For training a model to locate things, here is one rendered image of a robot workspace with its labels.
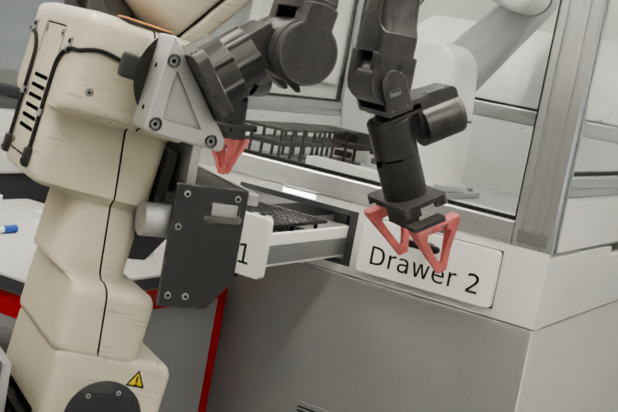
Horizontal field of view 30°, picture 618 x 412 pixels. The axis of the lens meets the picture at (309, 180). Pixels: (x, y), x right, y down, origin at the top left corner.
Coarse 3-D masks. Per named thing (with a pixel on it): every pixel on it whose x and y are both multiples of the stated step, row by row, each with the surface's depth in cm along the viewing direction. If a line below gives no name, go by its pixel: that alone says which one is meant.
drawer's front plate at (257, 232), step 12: (252, 216) 205; (252, 228) 205; (264, 228) 204; (252, 240) 205; (264, 240) 204; (240, 252) 207; (252, 252) 206; (264, 252) 205; (240, 264) 207; (252, 264) 206; (264, 264) 205; (252, 276) 206
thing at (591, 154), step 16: (608, 16) 217; (608, 32) 219; (608, 48) 221; (608, 64) 224; (608, 80) 226; (592, 96) 219; (608, 96) 228; (592, 112) 222; (608, 112) 231; (592, 128) 224; (608, 128) 233; (592, 144) 226; (608, 144) 236; (592, 160) 229; (608, 160) 238
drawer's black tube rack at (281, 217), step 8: (248, 208) 231; (256, 208) 234; (264, 208) 235; (272, 208) 238; (280, 208) 240; (272, 216) 227; (280, 216) 229; (288, 216) 230; (296, 216) 232; (304, 216) 234; (312, 216) 236; (280, 224) 219; (288, 224) 221; (296, 224) 224; (304, 224) 227; (272, 232) 226
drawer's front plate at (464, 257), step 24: (360, 240) 231; (384, 240) 228; (432, 240) 223; (456, 240) 221; (360, 264) 231; (384, 264) 228; (408, 264) 225; (456, 264) 220; (480, 264) 218; (432, 288) 223; (456, 288) 220; (480, 288) 218
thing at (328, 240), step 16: (320, 224) 239; (336, 224) 237; (272, 240) 210; (288, 240) 215; (304, 240) 220; (320, 240) 225; (336, 240) 231; (272, 256) 211; (288, 256) 216; (304, 256) 221; (320, 256) 226; (336, 256) 233
